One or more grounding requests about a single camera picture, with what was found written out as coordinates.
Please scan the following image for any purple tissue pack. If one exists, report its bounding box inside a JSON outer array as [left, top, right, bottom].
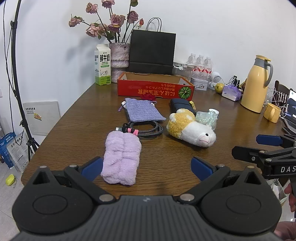
[[221, 85, 242, 102]]

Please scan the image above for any black light stand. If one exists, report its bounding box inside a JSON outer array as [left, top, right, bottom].
[[2, 0, 40, 163]]

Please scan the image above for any flat white carton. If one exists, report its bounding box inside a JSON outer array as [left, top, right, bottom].
[[173, 62, 197, 70]]

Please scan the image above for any yellow thermos jug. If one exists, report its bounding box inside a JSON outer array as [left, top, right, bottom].
[[240, 55, 274, 113]]

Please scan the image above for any pink mottled vase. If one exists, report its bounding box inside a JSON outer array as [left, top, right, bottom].
[[109, 42, 130, 80]]

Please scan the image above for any white plastic bag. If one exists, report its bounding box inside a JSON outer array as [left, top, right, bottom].
[[270, 178, 287, 204]]

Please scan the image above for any purple burlap drawstring pouch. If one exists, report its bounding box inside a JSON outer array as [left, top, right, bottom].
[[118, 97, 167, 122]]

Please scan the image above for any white square panel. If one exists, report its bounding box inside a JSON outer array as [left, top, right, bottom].
[[22, 101, 61, 136]]

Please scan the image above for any black paper bag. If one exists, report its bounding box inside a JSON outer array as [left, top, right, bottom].
[[128, 17, 176, 76]]

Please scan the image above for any open laptop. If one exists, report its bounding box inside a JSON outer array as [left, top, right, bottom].
[[281, 88, 296, 130]]

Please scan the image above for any red cardboard box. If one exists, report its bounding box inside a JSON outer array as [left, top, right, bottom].
[[117, 71, 195, 101]]

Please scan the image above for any white charging cable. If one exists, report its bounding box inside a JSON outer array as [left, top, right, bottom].
[[266, 85, 289, 116]]

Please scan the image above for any clear food container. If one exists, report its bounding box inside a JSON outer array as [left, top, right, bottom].
[[172, 67, 192, 78]]

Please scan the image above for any yellow white plush alpaca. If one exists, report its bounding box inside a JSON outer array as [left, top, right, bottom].
[[166, 108, 217, 148]]

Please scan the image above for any white printed paper bag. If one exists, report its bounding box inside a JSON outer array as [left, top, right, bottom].
[[6, 133, 31, 173]]

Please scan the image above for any printed tin box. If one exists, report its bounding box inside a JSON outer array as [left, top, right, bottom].
[[191, 77, 210, 90]]

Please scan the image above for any yellow mug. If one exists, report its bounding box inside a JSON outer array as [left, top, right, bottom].
[[264, 103, 282, 123]]

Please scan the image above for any lavender fluffy towel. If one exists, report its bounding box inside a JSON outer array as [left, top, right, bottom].
[[100, 130, 142, 186]]

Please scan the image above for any small white fan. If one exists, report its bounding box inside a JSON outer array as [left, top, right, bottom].
[[209, 71, 222, 90]]

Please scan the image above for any green white milk carton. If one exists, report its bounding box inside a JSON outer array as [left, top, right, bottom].
[[94, 44, 112, 86]]

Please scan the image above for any navy zip case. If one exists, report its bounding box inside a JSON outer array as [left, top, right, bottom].
[[170, 98, 195, 113]]

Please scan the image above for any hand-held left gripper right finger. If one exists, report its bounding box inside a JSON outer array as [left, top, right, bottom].
[[179, 156, 267, 206]]

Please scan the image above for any braided grey charging cable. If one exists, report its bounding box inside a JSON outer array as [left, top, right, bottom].
[[116, 120, 164, 139]]

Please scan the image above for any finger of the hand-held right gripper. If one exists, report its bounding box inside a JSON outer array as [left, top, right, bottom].
[[232, 146, 296, 166], [256, 134, 296, 149]]

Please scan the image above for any dried pink rose bouquet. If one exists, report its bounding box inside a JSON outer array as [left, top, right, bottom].
[[68, 0, 144, 44]]

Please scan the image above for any dark wooden chair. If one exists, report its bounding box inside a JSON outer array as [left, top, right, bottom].
[[274, 80, 289, 107]]

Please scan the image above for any person's right hand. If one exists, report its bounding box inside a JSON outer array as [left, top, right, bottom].
[[284, 183, 295, 200]]

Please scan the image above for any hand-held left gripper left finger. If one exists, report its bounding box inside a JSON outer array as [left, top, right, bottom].
[[30, 156, 116, 206]]

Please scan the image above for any red fabric flower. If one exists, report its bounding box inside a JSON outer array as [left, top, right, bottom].
[[144, 93, 158, 104]]

